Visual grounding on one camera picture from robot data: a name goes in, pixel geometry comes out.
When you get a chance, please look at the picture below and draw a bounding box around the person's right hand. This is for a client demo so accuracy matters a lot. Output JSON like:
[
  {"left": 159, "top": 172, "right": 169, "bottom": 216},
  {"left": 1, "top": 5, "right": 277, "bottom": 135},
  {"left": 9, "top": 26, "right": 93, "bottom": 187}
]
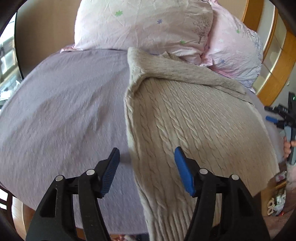
[{"left": 283, "top": 137, "right": 296, "bottom": 159}]

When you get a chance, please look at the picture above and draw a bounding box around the pink pillow with floral print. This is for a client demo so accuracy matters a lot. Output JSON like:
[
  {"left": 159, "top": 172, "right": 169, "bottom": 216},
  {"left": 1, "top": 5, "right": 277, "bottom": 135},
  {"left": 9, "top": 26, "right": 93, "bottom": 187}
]
[{"left": 201, "top": 1, "right": 263, "bottom": 89}]

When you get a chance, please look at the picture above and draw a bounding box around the wooden headboard frame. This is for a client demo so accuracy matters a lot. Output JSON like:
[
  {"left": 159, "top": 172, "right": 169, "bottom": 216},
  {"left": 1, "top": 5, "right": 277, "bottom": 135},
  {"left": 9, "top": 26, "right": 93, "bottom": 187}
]
[{"left": 242, "top": 1, "right": 295, "bottom": 105}]

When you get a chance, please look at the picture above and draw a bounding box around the lavender bed sheet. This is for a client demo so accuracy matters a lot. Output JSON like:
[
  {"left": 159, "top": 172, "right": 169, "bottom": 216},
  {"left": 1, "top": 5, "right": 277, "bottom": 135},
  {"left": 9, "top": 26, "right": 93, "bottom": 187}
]
[{"left": 1, "top": 50, "right": 283, "bottom": 234}]

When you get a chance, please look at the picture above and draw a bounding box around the pink pillow with tree print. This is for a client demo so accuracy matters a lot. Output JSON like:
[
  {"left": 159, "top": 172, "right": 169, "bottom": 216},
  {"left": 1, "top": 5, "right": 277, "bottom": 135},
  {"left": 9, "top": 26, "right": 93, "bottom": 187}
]
[{"left": 65, "top": 0, "right": 213, "bottom": 65}]

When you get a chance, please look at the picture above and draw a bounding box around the beige cable-knit sweater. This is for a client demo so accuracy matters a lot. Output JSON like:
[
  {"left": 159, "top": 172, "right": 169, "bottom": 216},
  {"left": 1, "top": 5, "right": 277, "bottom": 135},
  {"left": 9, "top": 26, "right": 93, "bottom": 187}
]
[{"left": 125, "top": 48, "right": 279, "bottom": 240}]

